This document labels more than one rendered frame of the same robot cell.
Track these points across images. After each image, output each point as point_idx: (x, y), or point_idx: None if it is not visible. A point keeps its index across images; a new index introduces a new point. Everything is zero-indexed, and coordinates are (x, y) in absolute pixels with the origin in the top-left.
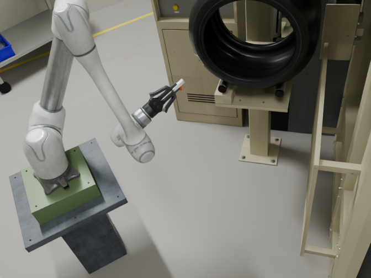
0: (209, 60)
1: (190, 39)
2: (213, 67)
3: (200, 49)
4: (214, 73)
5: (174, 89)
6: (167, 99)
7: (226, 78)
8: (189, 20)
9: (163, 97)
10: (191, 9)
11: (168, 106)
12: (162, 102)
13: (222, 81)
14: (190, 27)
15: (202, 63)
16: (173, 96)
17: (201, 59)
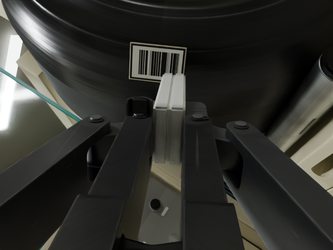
0: (172, 5)
1: (66, 47)
2: (210, 10)
3: (109, 11)
4: (244, 32)
5: (161, 101)
6: (199, 168)
7: (286, 2)
8: (23, 35)
9: (127, 184)
10: (8, 19)
11: (323, 219)
12: (182, 223)
13: (308, 74)
14: (29, 14)
15: (175, 46)
16: (230, 159)
17: (151, 36)
